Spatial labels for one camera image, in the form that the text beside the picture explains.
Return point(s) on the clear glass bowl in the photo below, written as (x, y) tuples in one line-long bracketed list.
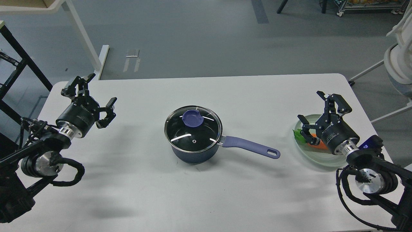
[(320, 157)]

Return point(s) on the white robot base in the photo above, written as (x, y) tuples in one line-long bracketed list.
[(397, 61)]

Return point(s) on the blue saucepan with handle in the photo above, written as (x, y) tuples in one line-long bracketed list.
[(226, 141)]

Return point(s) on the orange carrot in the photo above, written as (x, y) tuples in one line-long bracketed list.
[(321, 145)]

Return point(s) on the black metal rack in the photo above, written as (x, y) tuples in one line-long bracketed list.
[(26, 61)]

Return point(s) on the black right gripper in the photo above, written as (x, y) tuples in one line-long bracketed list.
[(330, 127)]

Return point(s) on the black stand leg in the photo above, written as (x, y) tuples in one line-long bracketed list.
[(281, 6)]

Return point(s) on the wheeled metal cart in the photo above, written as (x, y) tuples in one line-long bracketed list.
[(373, 5)]

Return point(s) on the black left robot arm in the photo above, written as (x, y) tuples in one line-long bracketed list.
[(38, 162)]

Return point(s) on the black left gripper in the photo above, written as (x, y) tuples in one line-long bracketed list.
[(80, 113)]

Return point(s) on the green leafy vegetable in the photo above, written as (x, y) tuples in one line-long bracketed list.
[(298, 136)]

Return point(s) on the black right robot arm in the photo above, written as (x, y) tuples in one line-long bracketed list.
[(368, 179)]

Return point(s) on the white desk leg frame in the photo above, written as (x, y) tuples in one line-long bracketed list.
[(14, 7)]

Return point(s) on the glass lid blue knob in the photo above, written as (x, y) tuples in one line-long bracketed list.
[(193, 129)]

